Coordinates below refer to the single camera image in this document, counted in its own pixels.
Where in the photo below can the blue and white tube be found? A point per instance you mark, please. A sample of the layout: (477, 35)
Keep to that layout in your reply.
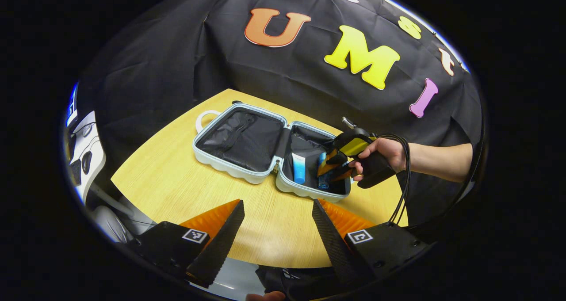
(299, 170)

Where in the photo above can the white device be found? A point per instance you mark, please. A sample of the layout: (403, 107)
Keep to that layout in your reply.
(86, 155)

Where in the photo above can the blue lit monitor screen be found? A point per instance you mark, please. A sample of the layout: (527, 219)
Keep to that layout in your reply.
(70, 106)

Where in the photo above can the dark cloth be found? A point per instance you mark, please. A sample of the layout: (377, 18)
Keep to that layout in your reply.
(305, 279)

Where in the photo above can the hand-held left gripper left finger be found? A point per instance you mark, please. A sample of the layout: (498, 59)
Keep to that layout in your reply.
(221, 248)

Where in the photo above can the teal bottle with blue cap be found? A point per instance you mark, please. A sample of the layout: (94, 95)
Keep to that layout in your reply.
(323, 184)

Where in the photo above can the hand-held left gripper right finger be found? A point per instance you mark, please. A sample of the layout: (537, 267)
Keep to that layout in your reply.
(334, 248)

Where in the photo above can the light blue suitcase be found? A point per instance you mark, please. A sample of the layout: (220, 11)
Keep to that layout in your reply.
(239, 142)

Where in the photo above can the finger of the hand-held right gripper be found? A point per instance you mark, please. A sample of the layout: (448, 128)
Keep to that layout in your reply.
(336, 158)
(344, 175)

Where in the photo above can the grey padded seat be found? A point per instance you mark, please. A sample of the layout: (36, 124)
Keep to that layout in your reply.
(112, 223)

